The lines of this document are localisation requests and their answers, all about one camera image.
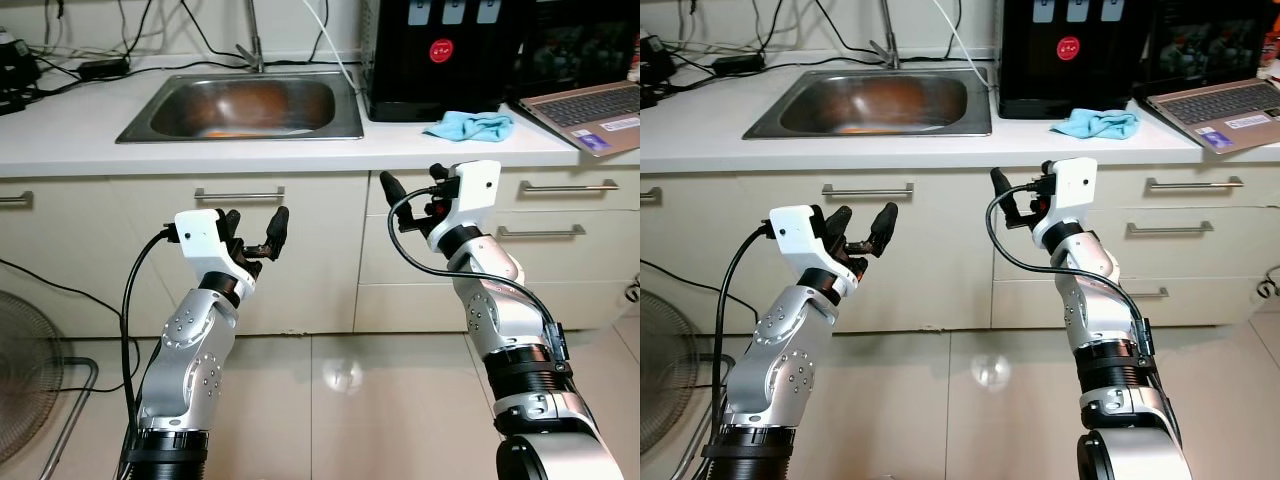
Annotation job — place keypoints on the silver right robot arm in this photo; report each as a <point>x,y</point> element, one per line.
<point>500,310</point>
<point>1095,310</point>

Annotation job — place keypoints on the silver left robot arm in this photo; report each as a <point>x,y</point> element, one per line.
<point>190,350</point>
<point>790,350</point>

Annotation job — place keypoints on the light blue cloth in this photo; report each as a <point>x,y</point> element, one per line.
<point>1095,124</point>
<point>470,127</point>

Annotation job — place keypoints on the black water dispenser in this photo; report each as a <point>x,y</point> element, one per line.
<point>1070,85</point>
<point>440,85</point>

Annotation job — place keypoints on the stainless steel sink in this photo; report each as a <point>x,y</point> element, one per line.
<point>250,100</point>
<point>880,100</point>

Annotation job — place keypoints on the silver laptop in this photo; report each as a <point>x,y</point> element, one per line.
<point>1220,105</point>
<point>590,110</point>

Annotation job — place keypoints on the metal faucet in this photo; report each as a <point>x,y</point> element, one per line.
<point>257,55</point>
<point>890,50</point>

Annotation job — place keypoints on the black power adapter brick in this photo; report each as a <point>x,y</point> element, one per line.
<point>738,66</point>
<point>105,69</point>

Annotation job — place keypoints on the grey floor fan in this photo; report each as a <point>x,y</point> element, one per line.
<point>25,380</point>
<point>660,370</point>

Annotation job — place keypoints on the black charger with white labels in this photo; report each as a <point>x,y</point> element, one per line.
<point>655,60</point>
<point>15,65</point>

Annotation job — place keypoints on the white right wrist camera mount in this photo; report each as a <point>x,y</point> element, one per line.
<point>1070,190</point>
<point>470,195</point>

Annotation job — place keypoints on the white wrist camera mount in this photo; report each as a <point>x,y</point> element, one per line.
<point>470,195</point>
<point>200,235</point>
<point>1070,190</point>
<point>795,232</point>

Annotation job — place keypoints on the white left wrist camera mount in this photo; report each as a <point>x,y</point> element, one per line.
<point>200,235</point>
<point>795,232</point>

